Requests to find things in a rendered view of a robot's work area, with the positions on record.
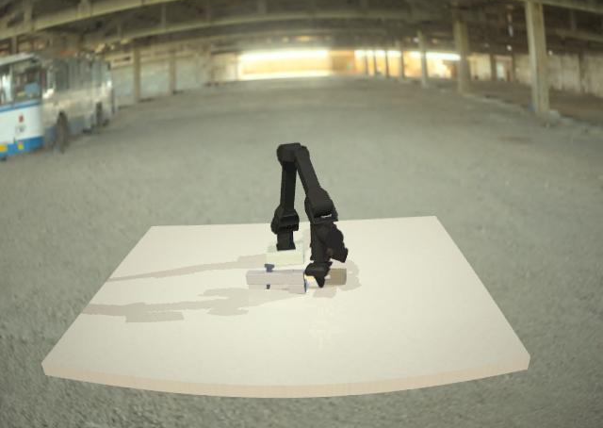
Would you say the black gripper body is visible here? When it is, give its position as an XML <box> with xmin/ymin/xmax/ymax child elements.
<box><xmin>305</xmin><ymin>240</ymin><xmax>329</xmax><ymax>276</ymax></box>

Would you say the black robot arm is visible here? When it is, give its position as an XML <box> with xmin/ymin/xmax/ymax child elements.
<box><xmin>270</xmin><ymin>143</ymin><xmax>348</xmax><ymax>263</ymax></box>

